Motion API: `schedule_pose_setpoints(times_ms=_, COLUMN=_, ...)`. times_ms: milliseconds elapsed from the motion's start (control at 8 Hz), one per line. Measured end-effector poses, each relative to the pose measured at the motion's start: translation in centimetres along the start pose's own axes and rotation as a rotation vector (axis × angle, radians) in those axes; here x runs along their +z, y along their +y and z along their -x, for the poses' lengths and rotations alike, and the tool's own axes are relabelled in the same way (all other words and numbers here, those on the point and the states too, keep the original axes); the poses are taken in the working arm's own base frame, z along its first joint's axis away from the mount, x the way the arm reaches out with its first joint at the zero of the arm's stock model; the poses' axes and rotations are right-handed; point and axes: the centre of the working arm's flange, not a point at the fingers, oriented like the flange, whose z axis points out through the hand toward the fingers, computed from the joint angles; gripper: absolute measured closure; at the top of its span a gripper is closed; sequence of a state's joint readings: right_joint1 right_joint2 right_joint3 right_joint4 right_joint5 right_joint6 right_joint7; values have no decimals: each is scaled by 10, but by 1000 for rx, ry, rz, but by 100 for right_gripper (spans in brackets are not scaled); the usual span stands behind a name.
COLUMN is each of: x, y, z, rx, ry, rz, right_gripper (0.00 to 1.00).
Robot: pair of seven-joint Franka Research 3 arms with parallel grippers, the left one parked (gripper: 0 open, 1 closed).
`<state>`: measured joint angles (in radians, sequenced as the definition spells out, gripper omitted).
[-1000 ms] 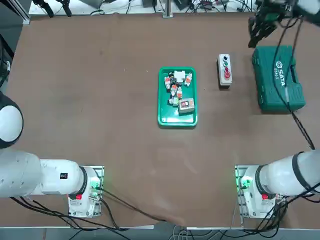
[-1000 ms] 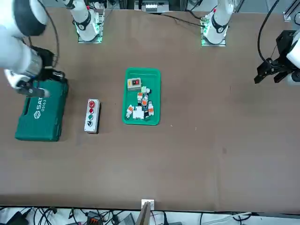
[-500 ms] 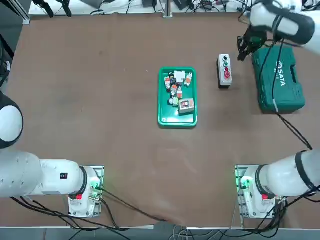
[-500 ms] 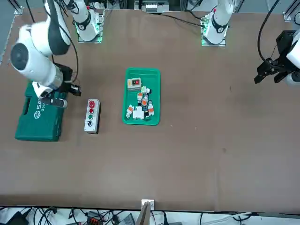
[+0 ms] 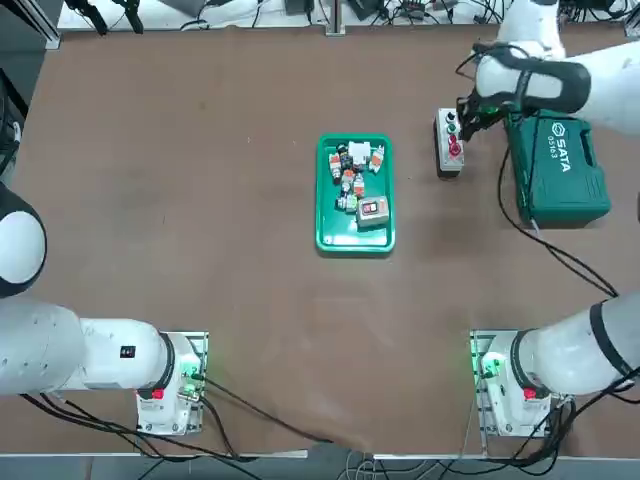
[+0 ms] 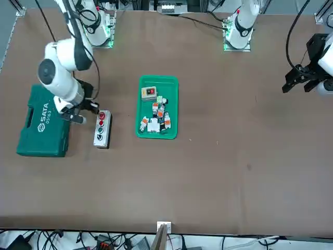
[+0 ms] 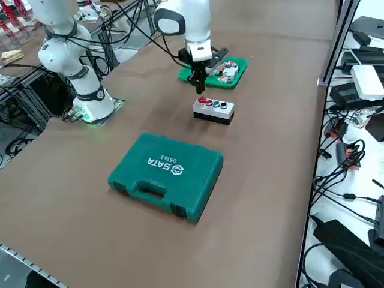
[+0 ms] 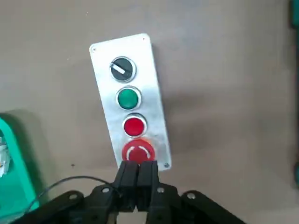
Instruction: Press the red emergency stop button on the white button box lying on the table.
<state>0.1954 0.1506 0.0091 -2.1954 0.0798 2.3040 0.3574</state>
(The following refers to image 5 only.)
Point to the orange white contact module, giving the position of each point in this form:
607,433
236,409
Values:
347,182
334,166
359,186
377,160

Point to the aluminium profile rail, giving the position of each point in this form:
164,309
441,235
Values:
51,30

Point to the green white contact module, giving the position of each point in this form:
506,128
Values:
346,204

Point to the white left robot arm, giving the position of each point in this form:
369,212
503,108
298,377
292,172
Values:
100,360

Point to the green plastic tray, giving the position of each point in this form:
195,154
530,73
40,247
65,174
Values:
340,235

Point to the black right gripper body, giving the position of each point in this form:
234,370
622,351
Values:
487,112

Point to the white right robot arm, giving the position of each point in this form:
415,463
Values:
565,345

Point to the white button box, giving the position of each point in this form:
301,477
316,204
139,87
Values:
450,162

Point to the upright mounting post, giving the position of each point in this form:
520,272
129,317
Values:
334,12

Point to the grey switch box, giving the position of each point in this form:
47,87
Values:
372,214

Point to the green plastic tool case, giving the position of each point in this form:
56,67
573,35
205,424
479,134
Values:
565,190

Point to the white edge bracket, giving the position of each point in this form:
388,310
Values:
335,31

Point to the small black switch part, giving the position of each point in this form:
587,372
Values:
343,155

